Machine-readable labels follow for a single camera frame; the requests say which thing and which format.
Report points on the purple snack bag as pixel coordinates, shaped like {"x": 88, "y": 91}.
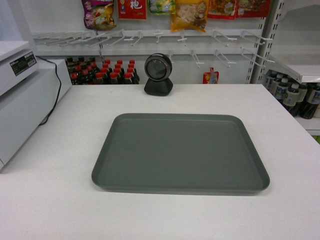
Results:
{"x": 98, "y": 14}

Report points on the black cap cola bottle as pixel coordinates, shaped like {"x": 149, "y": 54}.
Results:
{"x": 74, "y": 78}

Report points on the red snack bag far right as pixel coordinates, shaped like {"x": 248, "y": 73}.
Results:
{"x": 252, "y": 8}

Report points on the red snack bag with character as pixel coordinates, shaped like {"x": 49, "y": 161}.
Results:
{"x": 132, "y": 9}

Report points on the green snack bag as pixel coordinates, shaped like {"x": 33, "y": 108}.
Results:
{"x": 162, "y": 7}

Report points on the black round barcode scanner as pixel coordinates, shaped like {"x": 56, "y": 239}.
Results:
{"x": 158, "y": 68}

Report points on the yellow chips bag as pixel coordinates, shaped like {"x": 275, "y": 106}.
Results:
{"x": 190, "y": 14}

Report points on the red cap soy bottle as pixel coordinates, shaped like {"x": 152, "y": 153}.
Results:
{"x": 128, "y": 78}
{"x": 99, "y": 78}
{"x": 114, "y": 78}

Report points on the white cash register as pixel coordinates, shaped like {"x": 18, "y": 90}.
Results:
{"x": 30, "y": 88}

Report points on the dark bottle white label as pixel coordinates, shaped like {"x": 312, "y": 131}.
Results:
{"x": 281, "y": 89}
{"x": 291, "y": 98}

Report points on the dark bottle far right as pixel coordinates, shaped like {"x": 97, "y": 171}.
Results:
{"x": 311, "y": 102}

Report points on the grey rectangular serving tray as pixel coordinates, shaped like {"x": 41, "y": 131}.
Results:
{"x": 172, "y": 153}

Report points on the white peg hook rail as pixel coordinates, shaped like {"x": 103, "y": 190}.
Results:
{"x": 220, "y": 43}

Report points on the small red packet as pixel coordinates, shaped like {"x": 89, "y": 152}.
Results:
{"x": 211, "y": 77}

